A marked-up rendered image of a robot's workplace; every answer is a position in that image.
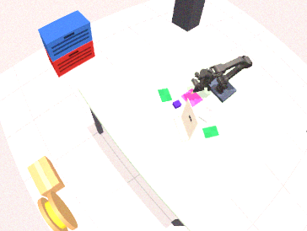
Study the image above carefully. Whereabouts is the purple cube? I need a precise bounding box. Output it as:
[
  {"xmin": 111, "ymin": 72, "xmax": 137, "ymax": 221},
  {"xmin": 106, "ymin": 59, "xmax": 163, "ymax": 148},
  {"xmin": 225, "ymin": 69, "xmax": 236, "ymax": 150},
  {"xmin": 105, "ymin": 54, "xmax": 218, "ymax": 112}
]
[{"xmin": 172, "ymin": 99, "xmax": 182, "ymax": 109}]

